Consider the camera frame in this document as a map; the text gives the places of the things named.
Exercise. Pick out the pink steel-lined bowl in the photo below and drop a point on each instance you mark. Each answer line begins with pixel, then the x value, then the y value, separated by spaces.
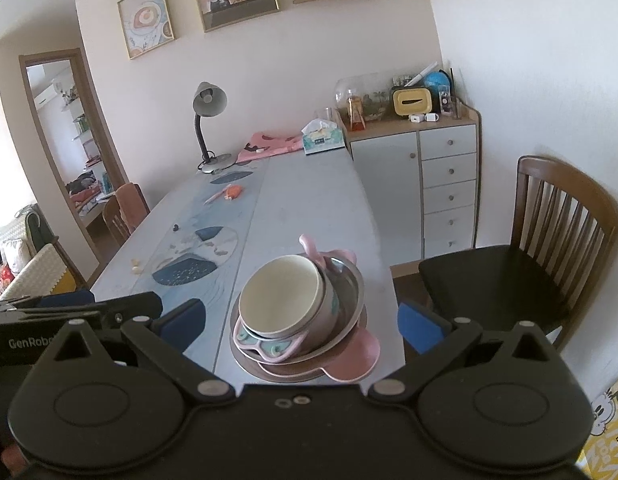
pixel 269 347

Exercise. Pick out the white wooden sideboard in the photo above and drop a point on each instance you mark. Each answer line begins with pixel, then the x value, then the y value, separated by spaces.
pixel 384 200

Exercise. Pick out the clear glass cup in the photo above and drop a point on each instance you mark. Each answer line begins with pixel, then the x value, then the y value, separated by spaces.
pixel 324 115

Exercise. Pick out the cream bowl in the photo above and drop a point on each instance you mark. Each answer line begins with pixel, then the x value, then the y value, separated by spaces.
pixel 279 295

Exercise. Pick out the wooden dining chair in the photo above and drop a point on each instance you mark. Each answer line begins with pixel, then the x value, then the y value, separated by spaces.
pixel 111 220

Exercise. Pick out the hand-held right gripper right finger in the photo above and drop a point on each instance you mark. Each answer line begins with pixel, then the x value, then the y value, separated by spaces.
pixel 419 327

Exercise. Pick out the tissue box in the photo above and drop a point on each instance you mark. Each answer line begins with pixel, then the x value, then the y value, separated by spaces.
pixel 324 141

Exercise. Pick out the cluttered bed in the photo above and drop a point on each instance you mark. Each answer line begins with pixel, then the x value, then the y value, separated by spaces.
pixel 89 190

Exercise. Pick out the yellow cartoon print bag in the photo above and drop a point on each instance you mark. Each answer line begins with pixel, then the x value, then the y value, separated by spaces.
pixel 609 425

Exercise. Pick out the sofa with cream cover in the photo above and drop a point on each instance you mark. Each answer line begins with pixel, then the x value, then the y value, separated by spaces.
pixel 39 270

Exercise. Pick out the small orange toy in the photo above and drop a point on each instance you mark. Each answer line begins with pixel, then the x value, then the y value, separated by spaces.
pixel 234 192

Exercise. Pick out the glass dome terrarium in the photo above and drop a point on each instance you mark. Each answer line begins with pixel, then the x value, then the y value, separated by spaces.
pixel 376 90

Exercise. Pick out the blue printed table runner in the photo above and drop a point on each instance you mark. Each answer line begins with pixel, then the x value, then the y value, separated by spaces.
pixel 220 310

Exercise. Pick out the white air conditioner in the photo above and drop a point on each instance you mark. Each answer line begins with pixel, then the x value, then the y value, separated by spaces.
pixel 46 94

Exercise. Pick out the white charger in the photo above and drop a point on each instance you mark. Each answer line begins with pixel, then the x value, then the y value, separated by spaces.
pixel 416 118
pixel 432 117

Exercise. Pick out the pink bear-shaped plate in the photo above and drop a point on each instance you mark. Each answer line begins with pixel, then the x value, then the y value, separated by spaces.
pixel 361 352

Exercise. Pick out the pink pen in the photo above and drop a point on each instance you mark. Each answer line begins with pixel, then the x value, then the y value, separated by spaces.
pixel 215 196

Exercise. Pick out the pink printed cloth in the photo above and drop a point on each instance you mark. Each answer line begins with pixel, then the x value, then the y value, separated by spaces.
pixel 269 147

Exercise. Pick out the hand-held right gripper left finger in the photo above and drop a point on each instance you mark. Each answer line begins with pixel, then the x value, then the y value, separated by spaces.
pixel 186 322

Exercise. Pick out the grey desk lamp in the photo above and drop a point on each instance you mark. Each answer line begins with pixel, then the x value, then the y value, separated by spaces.
pixel 209 100

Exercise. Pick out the large steel bowl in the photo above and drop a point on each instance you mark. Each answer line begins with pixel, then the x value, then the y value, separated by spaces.
pixel 346 310

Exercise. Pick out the clear acrylic stand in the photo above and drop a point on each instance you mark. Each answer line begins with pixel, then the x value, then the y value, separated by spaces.
pixel 444 101

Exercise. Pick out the pink towel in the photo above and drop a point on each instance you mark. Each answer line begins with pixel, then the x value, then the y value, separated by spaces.
pixel 131 207

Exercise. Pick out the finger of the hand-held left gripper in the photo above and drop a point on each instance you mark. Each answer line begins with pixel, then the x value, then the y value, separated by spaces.
pixel 64 299
pixel 136 305

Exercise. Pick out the wooden chair black seat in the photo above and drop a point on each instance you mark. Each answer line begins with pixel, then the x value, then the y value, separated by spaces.
pixel 489 280

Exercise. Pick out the framed food picture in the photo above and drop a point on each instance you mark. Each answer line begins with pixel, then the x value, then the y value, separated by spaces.
pixel 145 20

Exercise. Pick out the yellow tissue holder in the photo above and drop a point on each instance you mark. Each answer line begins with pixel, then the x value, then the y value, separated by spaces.
pixel 411 101

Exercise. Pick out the blue globe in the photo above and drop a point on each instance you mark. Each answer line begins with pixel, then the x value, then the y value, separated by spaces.
pixel 434 82

